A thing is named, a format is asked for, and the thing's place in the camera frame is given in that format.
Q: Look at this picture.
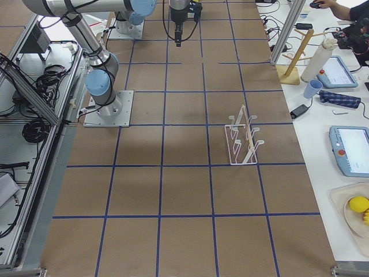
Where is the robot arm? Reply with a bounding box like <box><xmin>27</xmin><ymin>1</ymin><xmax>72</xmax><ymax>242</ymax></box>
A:
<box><xmin>23</xmin><ymin>1</ymin><xmax>157</xmax><ymax>118</ymax></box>
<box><xmin>169</xmin><ymin>0</ymin><xmax>191</xmax><ymax>47</ymax></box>

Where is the plaid folded cloth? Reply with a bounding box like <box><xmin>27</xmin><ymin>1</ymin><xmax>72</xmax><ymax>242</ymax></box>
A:
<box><xmin>319</xmin><ymin>91</ymin><xmax>361</xmax><ymax>108</ymax></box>

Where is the white wire cup rack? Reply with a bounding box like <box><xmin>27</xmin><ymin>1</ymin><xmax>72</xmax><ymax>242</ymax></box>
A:
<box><xmin>224</xmin><ymin>105</ymin><xmax>265</xmax><ymax>166</ymax></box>

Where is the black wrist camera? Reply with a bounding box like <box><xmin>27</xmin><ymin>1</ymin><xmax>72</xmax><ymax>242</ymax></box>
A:
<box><xmin>188</xmin><ymin>0</ymin><xmax>202</xmax><ymax>22</ymax></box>

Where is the blue teach pendant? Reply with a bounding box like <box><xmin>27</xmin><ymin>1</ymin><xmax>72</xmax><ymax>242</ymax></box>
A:
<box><xmin>317</xmin><ymin>55</ymin><xmax>358</xmax><ymax>88</ymax></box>
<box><xmin>329</xmin><ymin>126</ymin><xmax>368</xmax><ymax>178</ymax></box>

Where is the beige tray with fruit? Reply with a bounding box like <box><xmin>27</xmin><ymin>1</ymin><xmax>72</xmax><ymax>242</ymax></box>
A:
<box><xmin>330</xmin><ymin>183</ymin><xmax>368</xmax><ymax>257</ymax></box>

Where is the blue cup on side table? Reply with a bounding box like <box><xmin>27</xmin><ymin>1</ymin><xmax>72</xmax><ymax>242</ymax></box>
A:
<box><xmin>303</xmin><ymin>79</ymin><xmax>323</xmax><ymax>99</ymax></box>

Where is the blue teach pendant near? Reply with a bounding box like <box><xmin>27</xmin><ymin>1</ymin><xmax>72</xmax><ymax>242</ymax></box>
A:
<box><xmin>329</xmin><ymin>126</ymin><xmax>368</xmax><ymax>178</ymax></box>

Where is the yellow toy lemon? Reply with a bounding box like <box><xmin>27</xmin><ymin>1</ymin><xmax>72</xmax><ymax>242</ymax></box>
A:
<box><xmin>348</xmin><ymin>196</ymin><xmax>369</xmax><ymax>213</ymax></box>

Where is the wooden mug tree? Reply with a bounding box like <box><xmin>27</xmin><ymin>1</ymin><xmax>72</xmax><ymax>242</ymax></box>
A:
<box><xmin>276</xmin><ymin>28</ymin><xmax>326</xmax><ymax>85</ymax></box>

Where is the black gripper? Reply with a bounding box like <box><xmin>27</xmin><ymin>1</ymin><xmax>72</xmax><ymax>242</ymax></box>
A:
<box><xmin>170</xmin><ymin>8</ymin><xmax>193</xmax><ymax>47</ymax></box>

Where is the blue teach pendant far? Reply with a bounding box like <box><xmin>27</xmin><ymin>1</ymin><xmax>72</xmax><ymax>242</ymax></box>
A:
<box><xmin>317</xmin><ymin>55</ymin><xmax>358</xmax><ymax>88</ymax></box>

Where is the white thermos bottle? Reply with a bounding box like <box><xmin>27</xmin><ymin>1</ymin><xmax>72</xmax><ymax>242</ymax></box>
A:
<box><xmin>300</xmin><ymin>38</ymin><xmax>338</xmax><ymax>83</ymax></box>

